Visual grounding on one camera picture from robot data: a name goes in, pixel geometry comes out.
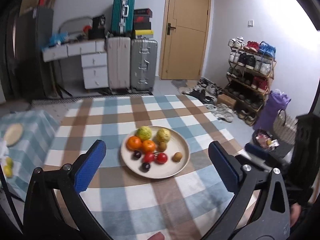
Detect orange tangerine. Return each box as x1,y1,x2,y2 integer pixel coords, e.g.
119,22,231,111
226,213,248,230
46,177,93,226
126,136,142,151
141,140,156,153

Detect red tomato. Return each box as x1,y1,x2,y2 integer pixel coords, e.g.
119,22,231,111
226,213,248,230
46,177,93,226
143,152,155,163
156,153,168,164

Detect green-yellow guava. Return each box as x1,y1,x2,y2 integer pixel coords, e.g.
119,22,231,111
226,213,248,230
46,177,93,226
135,126,152,141

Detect yellow bumpy guava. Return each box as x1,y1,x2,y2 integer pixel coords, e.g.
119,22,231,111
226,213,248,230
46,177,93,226
156,128,171,143

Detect person's right hand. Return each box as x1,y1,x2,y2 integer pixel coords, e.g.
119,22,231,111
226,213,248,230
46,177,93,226
290,203,302,227

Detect person's left hand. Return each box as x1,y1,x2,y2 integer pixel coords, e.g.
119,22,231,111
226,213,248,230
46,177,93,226
147,232,165,240

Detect wicker basket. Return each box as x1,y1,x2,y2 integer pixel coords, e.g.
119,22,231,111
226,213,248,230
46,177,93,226
273,109,298,145

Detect cream round plate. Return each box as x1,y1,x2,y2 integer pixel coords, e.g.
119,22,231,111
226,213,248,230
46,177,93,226
120,126,190,179

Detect plaid tablecloth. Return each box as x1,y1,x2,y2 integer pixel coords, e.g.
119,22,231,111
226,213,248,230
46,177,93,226
44,95,243,239

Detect teal checked side cloth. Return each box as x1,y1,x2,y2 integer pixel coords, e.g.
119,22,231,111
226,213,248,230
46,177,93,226
1,110,59,200

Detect purple bag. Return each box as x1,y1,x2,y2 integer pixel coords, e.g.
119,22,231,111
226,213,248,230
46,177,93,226
253,89,291,131

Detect small yellow lime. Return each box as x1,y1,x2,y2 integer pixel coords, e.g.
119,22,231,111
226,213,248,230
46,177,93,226
3,165,13,178

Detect white drawer desk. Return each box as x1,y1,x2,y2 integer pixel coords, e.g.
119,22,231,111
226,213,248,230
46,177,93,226
42,39,110,90

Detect wooden shoe rack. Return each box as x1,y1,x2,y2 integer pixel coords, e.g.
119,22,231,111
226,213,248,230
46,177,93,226
223,37,277,126

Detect beige suitcase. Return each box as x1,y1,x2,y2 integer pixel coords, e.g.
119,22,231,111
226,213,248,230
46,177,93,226
107,37,131,90

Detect silver suitcase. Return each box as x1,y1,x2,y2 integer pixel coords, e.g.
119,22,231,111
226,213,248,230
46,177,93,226
130,38,158,92

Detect teal suitcase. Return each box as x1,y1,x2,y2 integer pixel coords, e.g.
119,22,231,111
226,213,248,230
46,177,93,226
111,0,135,35

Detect stacked shoe boxes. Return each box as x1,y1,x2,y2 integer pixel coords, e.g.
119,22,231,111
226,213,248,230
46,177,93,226
133,8,154,39

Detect dark cabinet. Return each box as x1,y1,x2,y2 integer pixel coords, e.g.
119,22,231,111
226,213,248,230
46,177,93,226
1,7,54,100

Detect wooden door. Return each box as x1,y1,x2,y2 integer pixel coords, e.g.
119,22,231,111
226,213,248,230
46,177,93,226
159,0,212,80

